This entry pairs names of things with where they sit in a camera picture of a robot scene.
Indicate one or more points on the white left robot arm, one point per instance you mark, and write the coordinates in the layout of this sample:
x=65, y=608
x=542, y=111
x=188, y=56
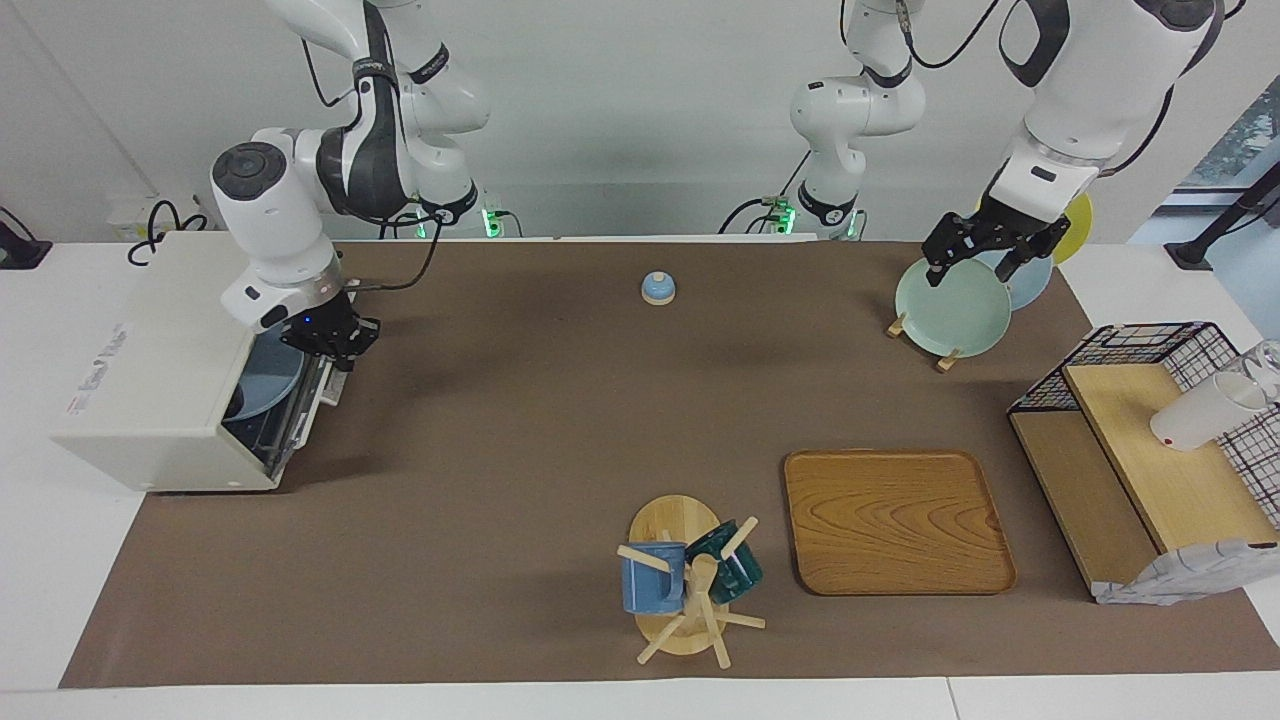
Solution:
x=1090, y=90

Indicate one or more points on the yellow plate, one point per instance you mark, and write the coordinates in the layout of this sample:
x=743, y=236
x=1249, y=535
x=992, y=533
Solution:
x=1080, y=225

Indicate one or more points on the small light blue plate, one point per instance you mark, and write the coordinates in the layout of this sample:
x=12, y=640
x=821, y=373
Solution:
x=265, y=385

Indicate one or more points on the wooden mug tree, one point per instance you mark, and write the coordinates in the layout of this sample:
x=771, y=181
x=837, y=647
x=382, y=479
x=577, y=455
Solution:
x=675, y=520

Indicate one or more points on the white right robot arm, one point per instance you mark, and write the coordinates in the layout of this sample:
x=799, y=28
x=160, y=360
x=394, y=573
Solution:
x=270, y=220

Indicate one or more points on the white toaster oven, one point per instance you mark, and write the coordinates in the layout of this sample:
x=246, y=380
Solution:
x=150, y=370

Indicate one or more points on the brown table mat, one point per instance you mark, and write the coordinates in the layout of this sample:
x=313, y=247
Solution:
x=500, y=450

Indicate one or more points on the dark green mug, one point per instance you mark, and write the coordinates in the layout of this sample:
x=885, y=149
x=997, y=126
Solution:
x=740, y=575

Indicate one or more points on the wooden serving tray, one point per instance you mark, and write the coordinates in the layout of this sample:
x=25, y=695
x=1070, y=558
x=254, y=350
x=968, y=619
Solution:
x=895, y=520

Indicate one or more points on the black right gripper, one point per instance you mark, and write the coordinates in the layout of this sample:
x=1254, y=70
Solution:
x=335, y=328

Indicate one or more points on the black stand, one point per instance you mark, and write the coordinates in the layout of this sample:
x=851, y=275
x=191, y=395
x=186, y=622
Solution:
x=1188, y=253

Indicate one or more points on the wooden shelf box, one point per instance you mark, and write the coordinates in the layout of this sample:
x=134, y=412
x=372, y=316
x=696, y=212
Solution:
x=1180, y=490

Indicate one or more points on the pale green plate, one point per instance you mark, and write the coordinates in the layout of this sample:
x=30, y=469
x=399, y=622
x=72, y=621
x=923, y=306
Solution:
x=950, y=315

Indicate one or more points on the large light blue plate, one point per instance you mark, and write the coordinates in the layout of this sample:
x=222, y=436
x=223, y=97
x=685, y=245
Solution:
x=1035, y=285

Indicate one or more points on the blue mug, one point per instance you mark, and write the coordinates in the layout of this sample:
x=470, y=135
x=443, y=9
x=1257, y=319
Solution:
x=650, y=585

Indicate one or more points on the small blue dome bell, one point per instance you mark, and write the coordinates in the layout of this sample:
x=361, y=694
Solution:
x=658, y=290

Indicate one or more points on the grey patterned cloth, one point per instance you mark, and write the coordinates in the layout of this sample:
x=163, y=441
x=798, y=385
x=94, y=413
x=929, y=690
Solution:
x=1180, y=575

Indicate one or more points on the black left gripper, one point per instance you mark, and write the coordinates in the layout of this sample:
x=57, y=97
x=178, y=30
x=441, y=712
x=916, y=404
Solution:
x=985, y=225

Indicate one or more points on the window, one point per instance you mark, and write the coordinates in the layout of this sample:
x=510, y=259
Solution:
x=1250, y=130

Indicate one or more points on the clear glass cup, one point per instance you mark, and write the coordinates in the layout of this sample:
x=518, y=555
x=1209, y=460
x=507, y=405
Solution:
x=1270, y=360

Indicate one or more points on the wooden plate rack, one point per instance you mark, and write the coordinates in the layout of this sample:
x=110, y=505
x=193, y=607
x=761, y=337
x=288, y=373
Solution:
x=947, y=362

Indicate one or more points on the white cup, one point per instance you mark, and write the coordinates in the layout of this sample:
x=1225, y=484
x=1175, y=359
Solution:
x=1195, y=420

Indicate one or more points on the white power strip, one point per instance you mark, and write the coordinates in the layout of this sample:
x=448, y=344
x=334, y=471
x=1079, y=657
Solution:
x=122, y=215

